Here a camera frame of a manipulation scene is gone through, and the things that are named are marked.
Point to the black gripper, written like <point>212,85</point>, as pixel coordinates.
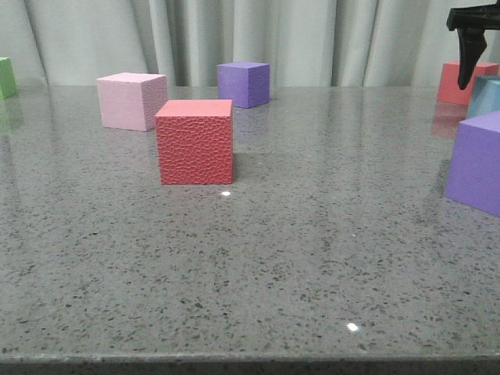
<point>471,23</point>

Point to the light blue foam block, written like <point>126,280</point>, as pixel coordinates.
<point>485,96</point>

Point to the far red foam block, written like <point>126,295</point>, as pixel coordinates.
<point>449,91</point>

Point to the near purple foam block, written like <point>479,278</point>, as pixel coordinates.
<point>473,176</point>

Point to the purple foam block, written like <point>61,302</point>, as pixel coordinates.
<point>473,176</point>
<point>247,84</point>

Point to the far purple foam block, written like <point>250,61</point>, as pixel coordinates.
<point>247,84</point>

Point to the textured red foam block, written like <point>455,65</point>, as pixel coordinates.
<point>195,141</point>

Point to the pink foam block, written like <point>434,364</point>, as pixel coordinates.
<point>130,101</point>

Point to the grey-green curtain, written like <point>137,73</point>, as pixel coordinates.
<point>306,43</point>

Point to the green foam block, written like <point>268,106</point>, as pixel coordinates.
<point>8,86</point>

